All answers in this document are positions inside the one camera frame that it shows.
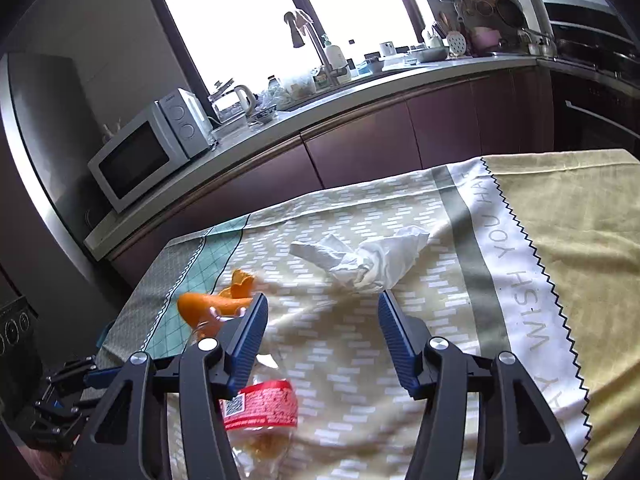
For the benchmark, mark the hanging black frying pan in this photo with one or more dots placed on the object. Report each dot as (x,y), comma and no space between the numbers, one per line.
(511,12)

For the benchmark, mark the steel stovetop kettle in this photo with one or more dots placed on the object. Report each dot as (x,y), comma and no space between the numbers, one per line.
(536,42)

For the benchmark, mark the brown lower cabinets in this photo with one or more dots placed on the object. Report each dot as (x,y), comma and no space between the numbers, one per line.
(400,130)

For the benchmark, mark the kitchen window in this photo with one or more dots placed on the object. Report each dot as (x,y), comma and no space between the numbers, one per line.
(280,20)

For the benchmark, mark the white microwave oven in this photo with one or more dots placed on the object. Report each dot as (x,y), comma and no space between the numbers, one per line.
(140,155)

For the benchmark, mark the black appliance with dials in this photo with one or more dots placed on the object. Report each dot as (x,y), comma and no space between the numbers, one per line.
(17,340)

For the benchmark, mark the white tissue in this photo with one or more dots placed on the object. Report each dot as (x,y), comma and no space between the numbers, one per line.
(370,260)

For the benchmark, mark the black wok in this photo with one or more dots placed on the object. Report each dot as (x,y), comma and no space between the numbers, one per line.
(582,49)

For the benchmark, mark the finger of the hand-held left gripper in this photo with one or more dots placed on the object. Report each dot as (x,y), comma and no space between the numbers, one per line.
(100,377)
(70,371)

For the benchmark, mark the grey refrigerator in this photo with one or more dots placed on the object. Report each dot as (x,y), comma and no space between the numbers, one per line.
(45,110)

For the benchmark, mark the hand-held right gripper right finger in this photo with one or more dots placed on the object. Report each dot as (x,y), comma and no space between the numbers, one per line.
(397,350)

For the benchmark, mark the white kitchen counter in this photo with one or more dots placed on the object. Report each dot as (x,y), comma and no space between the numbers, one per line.
(350,92)

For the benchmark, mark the small patterned bowl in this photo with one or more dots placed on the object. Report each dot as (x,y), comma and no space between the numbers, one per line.
(265,116)

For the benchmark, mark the person's left hand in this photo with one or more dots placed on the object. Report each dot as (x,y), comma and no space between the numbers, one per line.
(45,467)

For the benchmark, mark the patterned tablecloth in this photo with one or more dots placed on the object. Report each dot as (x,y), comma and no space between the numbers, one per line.
(550,260)

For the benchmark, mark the pink pot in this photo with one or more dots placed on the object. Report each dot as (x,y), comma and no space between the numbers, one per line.
(487,40)

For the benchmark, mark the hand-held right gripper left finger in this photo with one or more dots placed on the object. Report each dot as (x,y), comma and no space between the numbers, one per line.
(245,350)

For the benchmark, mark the clear red-label plastic bottle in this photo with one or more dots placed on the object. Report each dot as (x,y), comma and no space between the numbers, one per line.
(265,402)

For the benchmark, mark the small orange peel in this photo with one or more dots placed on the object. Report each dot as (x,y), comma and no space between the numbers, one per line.
(240,282)

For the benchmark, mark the white soap bottle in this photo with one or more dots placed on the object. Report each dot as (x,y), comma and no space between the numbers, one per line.
(334,55)

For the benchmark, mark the black built-in stove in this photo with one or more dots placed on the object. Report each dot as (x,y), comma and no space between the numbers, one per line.
(600,90)

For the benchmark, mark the steel kitchen faucet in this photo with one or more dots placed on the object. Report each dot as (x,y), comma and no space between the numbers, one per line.
(312,40)

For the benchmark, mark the white slotted spoon holder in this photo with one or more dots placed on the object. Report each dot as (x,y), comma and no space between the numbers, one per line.
(455,42)

